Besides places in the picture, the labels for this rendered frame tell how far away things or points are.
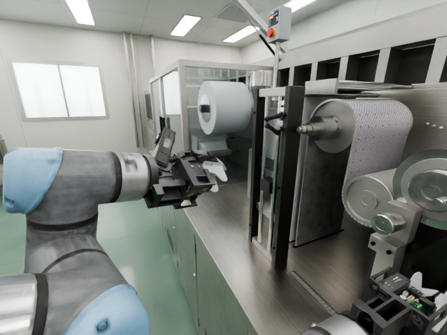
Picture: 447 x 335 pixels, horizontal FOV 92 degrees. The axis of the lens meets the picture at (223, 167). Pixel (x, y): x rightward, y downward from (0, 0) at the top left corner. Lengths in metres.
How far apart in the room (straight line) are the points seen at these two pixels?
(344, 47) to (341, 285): 0.87
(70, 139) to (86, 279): 5.61
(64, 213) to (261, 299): 0.52
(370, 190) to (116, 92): 5.43
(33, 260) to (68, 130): 5.51
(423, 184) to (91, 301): 0.53
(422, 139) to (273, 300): 0.66
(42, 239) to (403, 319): 0.44
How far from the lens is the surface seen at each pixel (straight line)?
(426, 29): 0.96
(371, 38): 1.04
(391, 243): 0.55
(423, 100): 0.91
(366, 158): 0.68
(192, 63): 1.19
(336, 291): 0.75
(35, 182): 0.30
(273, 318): 0.65
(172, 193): 0.37
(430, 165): 0.55
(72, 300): 0.23
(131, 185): 0.33
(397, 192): 0.58
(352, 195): 0.65
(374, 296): 0.41
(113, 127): 5.70
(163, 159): 0.38
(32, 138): 5.97
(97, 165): 0.31
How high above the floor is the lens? 1.40
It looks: 17 degrees down
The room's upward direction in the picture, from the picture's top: straight up
